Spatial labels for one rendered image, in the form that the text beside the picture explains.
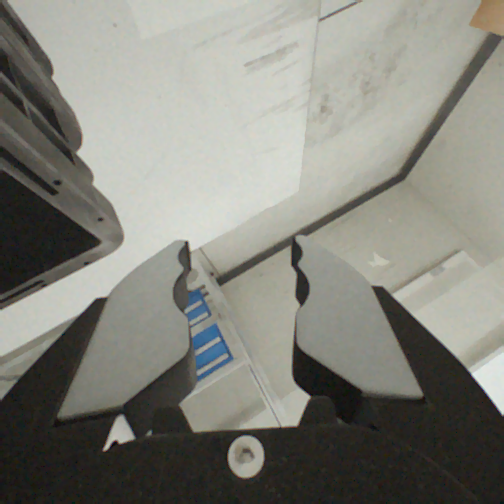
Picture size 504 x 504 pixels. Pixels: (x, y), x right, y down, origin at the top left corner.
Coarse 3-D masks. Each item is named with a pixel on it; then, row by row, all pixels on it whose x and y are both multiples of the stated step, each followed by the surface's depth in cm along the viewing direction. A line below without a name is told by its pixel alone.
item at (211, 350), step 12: (192, 300) 191; (204, 300) 190; (192, 312) 188; (204, 312) 187; (192, 324) 183; (216, 324) 183; (204, 336) 180; (216, 336) 180; (204, 348) 176; (216, 348) 176; (228, 348) 176; (204, 360) 174; (216, 360) 172; (228, 360) 173; (204, 372) 172
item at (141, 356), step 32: (160, 256) 11; (128, 288) 9; (160, 288) 9; (128, 320) 8; (160, 320) 8; (96, 352) 7; (128, 352) 7; (160, 352) 7; (192, 352) 7; (96, 384) 6; (128, 384) 6; (160, 384) 6; (192, 384) 7; (64, 416) 5; (128, 416) 6
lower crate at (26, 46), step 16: (0, 0) 21; (0, 16) 18; (16, 16) 22; (0, 32) 15; (16, 32) 22; (16, 48) 16; (32, 48) 24; (32, 64) 17; (48, 64) 25; (48, 80) 19; (80, 128) 21
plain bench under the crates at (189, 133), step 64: (64, 0) 23; (256, 0) 31; (320, 0) 35; (64, 64) 27; (128, 64) 29; (192, 64) 33; (256, 64) 37; (128, 128) 35; (192, 128) 40; (256, 128) 47; (128, 192) 44; (192, 192) 51; (256, 192) 63; (128, 256) 58; (0, 320) 53; (64, 320) 65
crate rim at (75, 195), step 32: (0, 96) 10; (0, 128) 9; (32, 128) 11; (0, 160) 10; (32, 160) 11; (64, 160) 13; (64, 192) 13; (96, 192) 15; (96, 224) 15; (64, 256) 17; (96, 256) 17; (0, 288) 16; (32, 288) 17
